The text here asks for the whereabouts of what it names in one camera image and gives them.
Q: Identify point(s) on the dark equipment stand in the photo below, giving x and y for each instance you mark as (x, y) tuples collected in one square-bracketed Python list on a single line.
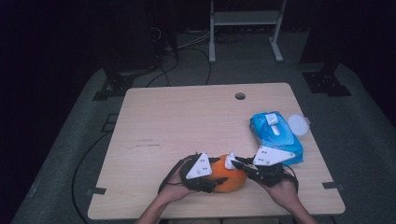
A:
[(134, 46)]

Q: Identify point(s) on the white wet wipe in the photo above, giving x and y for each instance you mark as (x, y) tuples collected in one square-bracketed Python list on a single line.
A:
[(230, 161)]

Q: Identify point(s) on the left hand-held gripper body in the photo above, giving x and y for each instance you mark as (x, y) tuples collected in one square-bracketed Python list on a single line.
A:
[(199, 168)]

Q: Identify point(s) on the black tape strip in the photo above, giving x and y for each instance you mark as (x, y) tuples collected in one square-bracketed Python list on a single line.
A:
[(333, 185), (96, 191)]

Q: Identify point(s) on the blue wet wipes pack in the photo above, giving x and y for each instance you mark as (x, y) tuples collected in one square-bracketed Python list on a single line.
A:
[(264, 130)]

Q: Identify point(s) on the orange plush toy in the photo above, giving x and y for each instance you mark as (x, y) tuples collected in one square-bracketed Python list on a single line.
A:
[(232, 182)]

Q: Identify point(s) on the person's right hand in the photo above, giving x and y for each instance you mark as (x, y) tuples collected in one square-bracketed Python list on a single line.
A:
[(285, 194)]

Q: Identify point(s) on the white metal stand frame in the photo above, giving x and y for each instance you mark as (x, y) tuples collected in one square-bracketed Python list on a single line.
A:
[(246, 17)]

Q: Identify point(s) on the person's left hand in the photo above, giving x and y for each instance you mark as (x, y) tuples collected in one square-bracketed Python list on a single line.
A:
[(174, 191)]

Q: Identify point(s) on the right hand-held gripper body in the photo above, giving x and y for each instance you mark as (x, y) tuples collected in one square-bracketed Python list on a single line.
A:
[(269, 174)]

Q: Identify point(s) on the white round lid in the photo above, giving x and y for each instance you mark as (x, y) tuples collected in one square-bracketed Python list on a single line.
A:
[(298, 124)]

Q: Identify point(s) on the black stand base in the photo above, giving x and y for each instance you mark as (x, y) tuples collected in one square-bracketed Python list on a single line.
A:
[(116, 85), (325, 82)]

